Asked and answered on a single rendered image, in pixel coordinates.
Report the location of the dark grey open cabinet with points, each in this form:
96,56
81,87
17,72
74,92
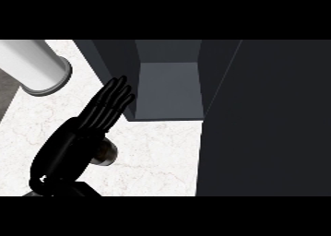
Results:
171,89

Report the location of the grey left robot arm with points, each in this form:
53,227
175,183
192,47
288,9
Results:
85,190

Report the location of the white cylinder with grey rim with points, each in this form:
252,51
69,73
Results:
29,63

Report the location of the dark grey cabinet door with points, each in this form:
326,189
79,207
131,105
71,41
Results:
273,123

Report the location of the dark wine bottle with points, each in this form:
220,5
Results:
109,152

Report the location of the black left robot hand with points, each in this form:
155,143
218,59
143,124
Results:
63,150

